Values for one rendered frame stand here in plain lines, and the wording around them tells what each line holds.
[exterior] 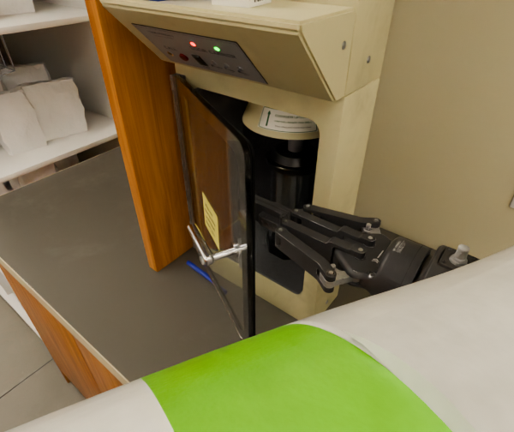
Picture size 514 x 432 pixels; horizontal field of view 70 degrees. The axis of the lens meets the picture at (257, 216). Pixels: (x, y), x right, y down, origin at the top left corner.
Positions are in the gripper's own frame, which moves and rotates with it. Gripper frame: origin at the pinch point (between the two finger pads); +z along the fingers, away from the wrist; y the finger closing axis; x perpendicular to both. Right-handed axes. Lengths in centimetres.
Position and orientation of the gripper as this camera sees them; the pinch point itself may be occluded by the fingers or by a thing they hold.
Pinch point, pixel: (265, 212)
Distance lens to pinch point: 48.9
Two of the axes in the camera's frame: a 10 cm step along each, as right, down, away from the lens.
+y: -6.2, 4.7, -6.3
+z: -7.9, -3.7, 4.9
